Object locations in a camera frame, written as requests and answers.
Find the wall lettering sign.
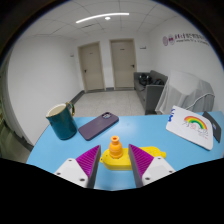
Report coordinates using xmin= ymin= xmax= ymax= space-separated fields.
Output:
xmin=162 ymin=32 xmax=211 ymax=47

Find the teal mug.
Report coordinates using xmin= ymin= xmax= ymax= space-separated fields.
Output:
xmin=45 ymin=101 xmax=78 ymax=141

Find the white rainbow-print mouse pad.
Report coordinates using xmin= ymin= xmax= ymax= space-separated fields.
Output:
xmin=165 ymin=105 xmax=215 ymax=151

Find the black bag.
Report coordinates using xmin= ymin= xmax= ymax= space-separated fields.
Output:
xmin=138 ymin=73 xmax=165 ymax=87

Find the purple smartphone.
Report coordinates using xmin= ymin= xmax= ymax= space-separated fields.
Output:
xmin=77 ymin=111 xmax=120 ymax=141

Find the beige door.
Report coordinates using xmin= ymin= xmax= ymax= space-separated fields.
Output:
xmin=109 ymin=38 xmax=138 ymax=90
xmin=77 ymin=41 xmax=106 ymax=93

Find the long ceiling light strip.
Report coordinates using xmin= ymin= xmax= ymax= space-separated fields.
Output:
xmin=75 ymin=12 xmax=130 ymax=25

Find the grey sofa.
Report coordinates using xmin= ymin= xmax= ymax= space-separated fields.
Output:
xmin=133 ymin=69 xmax=169 ymax=115

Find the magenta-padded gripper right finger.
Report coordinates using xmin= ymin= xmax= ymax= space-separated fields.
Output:
xmin=128 ymin=143 xmax=176 ymax=188

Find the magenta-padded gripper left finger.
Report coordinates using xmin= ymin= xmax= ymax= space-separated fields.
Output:
xmin=54 ymin=144 xmax=102 ymax=190

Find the dark grey notebook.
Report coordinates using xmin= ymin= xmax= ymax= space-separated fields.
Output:
xmin=202 ymin=110 xmax=222 ymax=144

